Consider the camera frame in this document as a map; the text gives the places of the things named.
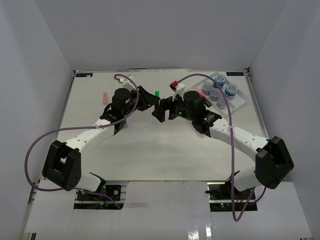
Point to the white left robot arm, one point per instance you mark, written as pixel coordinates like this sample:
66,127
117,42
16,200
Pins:
63,164

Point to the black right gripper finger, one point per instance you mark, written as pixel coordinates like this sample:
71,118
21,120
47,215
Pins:
160,109
172,107

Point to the pink cap black highlighter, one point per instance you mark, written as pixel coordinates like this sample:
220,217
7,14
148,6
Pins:
205,101

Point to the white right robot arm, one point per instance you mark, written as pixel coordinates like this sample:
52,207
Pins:
272,159

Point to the clear jar blue clips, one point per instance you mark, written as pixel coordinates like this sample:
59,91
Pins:
221,103

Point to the blue-white labelled slime jar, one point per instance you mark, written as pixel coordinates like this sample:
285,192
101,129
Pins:
219,81

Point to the clear jar of clips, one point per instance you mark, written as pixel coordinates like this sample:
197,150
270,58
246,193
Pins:
206,88

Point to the blue label sticker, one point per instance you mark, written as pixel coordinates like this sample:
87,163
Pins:
234,73
84,75

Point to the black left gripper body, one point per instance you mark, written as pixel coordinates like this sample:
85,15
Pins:
133,100

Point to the clear jar dark clips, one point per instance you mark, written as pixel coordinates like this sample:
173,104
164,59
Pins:
214,94

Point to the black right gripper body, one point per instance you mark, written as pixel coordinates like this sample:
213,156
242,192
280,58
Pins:
182,112

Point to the blue label sticker left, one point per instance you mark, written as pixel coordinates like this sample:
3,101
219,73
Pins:
84,75

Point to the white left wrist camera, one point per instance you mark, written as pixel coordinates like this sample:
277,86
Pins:
127,82

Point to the white compartment tray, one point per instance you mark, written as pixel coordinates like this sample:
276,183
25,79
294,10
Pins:
239,100

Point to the blue label sticker right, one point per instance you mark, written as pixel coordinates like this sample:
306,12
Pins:
234,73

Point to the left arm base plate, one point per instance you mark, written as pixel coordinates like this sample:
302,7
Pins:
113,191

